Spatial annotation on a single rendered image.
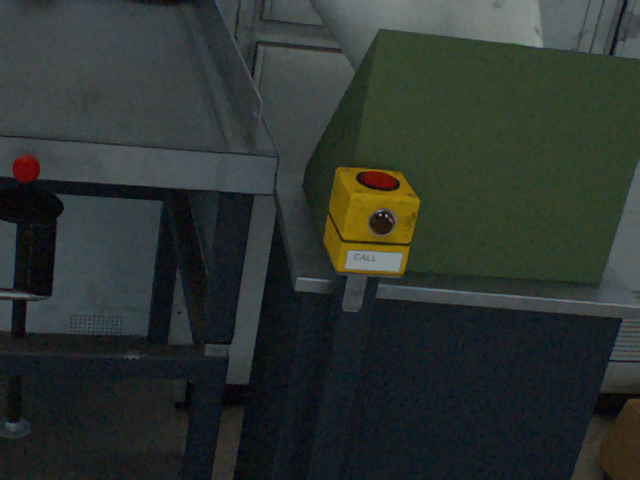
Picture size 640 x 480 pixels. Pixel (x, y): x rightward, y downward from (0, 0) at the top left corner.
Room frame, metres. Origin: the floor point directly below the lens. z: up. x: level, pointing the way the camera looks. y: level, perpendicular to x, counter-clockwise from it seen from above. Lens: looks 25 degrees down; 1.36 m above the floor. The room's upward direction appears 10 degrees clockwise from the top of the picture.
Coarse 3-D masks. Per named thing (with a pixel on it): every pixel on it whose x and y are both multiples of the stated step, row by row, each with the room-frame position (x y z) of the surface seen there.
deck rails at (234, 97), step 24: (216, 0) 1.78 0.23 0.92; (192, 24) 1.85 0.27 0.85; (216, 24) 1.73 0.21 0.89; (216, 48) 1.70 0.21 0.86; (216, 72) 1.61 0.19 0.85; (240, 72) 1.48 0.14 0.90; (216, 96) 1.50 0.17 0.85; (240, 96) 1.45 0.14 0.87; (240, 120) 1.42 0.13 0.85; (240, 144) 1.33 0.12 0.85
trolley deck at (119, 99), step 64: (0, 0) 1.81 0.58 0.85; (64, 0) 1.87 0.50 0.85; (0, 64) 1.49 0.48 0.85; (64, 64) 1.54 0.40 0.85; (128, 64) 1.59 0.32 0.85; (192, 64) 1.64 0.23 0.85; (0, 128) 1.26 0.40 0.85; (64, 128) 1.29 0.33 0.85; (128, 128) 1.33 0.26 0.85; (192, 128) 1.37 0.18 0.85; (256, 192) 1.32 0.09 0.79
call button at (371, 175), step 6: (366, 174) 1.17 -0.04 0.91; (372, 174) 1.17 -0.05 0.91; (378, 174) 1.17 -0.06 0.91; (384, 174) 1.18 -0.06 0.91; (366, 180) 1.16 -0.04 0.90; (372, 180) 1.15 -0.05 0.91; (378, 180) 1.16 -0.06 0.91; (384, 180) 1.16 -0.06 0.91; (390, 180) 1.16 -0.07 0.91; (378, 186) 1.15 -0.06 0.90; (384, 186) 1.15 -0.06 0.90; (390, 186) 1.15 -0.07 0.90
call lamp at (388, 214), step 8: (384, 208) 1.13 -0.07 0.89; (376, 216) 1.12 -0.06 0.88; (384, 216) 1.12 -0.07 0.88; (392, 216) 1.12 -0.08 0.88; (368, 224) 1.12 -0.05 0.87; (376, 224) 1.11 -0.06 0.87; (384, 224) 1.11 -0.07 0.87; (392, 224) 1.12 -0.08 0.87; (376, 232) 1.12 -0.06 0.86; (384, 232) 1.12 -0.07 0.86
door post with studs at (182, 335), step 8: (224, 0) 1.99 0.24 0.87; (232, 0) 1.99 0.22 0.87; (224, 8) 1.99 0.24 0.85; (232, 8) 1.99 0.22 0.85; (224, 16) 1.99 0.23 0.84; (232, 16) 1.99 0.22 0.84; (232, 24) 1.99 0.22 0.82; (232, 32) 1.99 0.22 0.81; (184, 304) 1.99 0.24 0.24; (184, 312) 1.99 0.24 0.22; (176, 320) 1.98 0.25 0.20; (184, 320) 1.99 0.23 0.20; (176, 328) 1.98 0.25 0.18; (184, 328) 1.99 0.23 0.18; (176, 336) 1.98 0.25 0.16; (184, 336) 1.99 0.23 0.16; (176, 344) 1.98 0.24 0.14; (184, 344) 1.99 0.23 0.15; (176, 384) 1.99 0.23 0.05; (184, 384) 1.99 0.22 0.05; (176, 392) 1.99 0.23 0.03; (184, 392) 1.99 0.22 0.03; (176, 400) 1.99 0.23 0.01
